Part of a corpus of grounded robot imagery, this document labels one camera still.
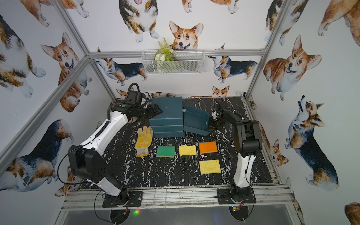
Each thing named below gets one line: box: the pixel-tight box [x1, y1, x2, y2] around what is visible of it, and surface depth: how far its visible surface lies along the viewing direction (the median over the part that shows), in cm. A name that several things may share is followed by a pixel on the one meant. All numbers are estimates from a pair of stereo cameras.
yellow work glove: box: [134, 125, 153, 158], surface depth 97 cm
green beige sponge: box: [156, 145, 176, 158], surface depth 92 cm
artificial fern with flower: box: [155, 37, 175, 61], surface depth 85 cm
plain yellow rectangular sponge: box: [199, 159, 221, 175], surface depth 85 cm
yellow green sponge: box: [179, 144, 197, 158], surface depth 92 cm
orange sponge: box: [198, 141, 218, 154], surface depth 94 cm
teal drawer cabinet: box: [148, 96, 185, 138], surface depth 87 cm
